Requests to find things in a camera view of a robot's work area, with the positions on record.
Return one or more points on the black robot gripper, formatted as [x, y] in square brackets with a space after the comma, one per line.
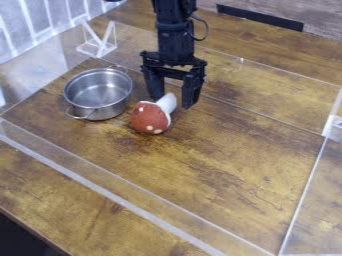
[173, 61]

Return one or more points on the red white toy mushroom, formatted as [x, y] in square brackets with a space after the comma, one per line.
[151, 116]

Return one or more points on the small silver metal pot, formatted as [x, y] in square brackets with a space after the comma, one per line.
[97, 93]

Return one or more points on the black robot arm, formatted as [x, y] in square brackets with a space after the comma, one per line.
[175, 11]

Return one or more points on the black bar on table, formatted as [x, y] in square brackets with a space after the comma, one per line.
[259, 17]

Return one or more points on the clear acrylic triangle bracket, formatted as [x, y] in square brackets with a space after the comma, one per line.
[97, 46]

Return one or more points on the clear acrylic enclosure walls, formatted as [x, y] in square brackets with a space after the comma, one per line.
[225, 171]

